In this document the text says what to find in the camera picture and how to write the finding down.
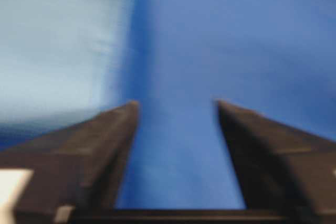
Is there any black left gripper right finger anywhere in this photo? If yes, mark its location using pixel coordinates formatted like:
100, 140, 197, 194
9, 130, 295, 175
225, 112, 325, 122
216, 100, 335, 223

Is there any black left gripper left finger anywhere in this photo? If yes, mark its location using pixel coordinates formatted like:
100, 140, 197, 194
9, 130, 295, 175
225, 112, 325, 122
1, 101, 139, 223

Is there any light blue towel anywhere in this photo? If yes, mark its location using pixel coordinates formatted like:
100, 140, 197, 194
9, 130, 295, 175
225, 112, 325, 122
1, 0, 134, 132

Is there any blue table cloth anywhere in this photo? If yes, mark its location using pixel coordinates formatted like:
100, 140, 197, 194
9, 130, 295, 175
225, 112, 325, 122
1, 0, 335, 209

